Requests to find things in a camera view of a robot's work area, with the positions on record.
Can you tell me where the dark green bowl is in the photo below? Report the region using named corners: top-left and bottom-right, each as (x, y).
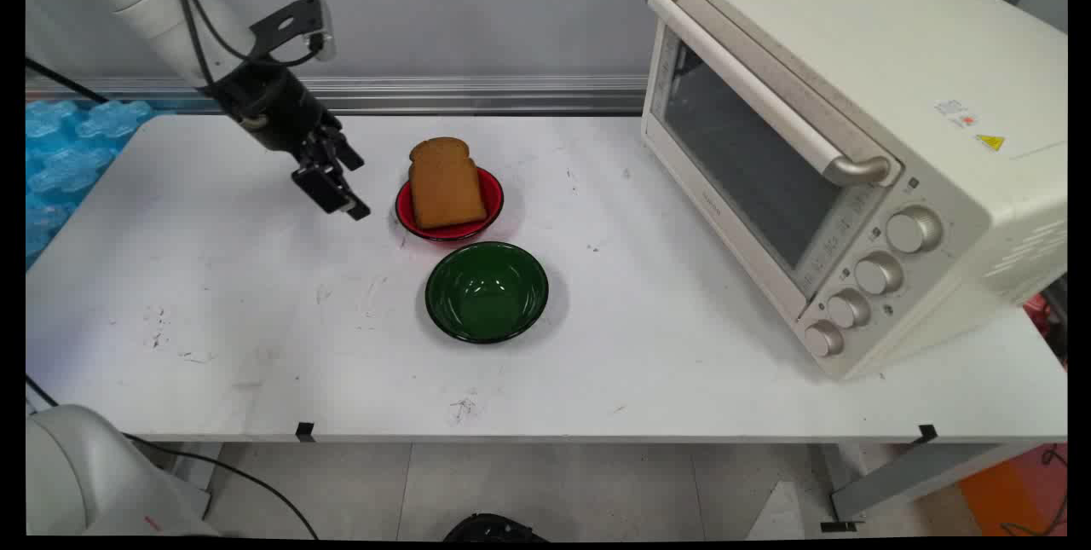
top-left (424, 241), bottom-right (550, 344)

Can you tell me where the red object beside oven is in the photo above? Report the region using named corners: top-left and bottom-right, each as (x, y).
top-left (1023, 292), bottom-right (1058, 338)

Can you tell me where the thin black floor cable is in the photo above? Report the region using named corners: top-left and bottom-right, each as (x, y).
top-left (26, 373), bottom-right (320, 540)

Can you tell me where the grey metal table leg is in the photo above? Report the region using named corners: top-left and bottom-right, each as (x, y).
top-left (820, 442), bottom-right (1053, 527)

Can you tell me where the orange floor mat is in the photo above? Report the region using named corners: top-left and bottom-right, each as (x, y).
top-left (958, 444), bottom-right (1068, 539)

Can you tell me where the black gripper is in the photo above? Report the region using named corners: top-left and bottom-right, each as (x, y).
top-left (207, 62), bottom-right (372, 222)

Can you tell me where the blue bubble wrap sheet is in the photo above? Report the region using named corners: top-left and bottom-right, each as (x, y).
top-left (26, 99), bottom-right (155, 268)

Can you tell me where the silver oven knob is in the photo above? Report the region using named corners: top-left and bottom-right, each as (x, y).
top-left (854, 252), bottom-right (904, 296)
top-left (827, 288), bottom-right (872, 330)
top-left (886, 206), bottom-right (944, 255)
top-left (804, 320), bottom-right (845, 359)

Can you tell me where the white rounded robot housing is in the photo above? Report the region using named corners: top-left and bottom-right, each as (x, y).
top-left (26, 403), bottom-right (224, 538)

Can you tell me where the thin black cable by rail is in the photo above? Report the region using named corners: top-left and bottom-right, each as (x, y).
top-left (26, 57), bottom-right (110, 105)

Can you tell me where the aluminium wall rail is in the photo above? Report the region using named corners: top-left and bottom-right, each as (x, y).
top-left (26, 75), bottom-right (649, 117)

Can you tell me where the cream toaster oven body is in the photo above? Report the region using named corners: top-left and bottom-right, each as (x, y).
top-left (661, 0), bottom-right (1068, 380)

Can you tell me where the red plate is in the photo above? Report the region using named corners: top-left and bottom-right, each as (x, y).
top-left (395, 165), bottom-right (505, 243)

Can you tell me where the black round floor object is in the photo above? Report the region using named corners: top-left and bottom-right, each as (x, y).
top-left (443, 513), bottom-right (551, 542)

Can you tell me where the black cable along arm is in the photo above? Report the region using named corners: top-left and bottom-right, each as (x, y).
top-left (167, 0), bottom-right (325, 89)

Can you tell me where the brown toast slice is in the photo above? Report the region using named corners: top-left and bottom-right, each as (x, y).
top-left (408, 136), bottom-right (489, 231)

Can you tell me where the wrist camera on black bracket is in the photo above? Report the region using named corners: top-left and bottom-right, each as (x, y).
top-left (249, 0), bottom-right (337, 63)

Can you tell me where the white label sticker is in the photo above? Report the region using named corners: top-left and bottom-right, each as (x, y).
top-left (935, 98), bottom-right (978, 128)

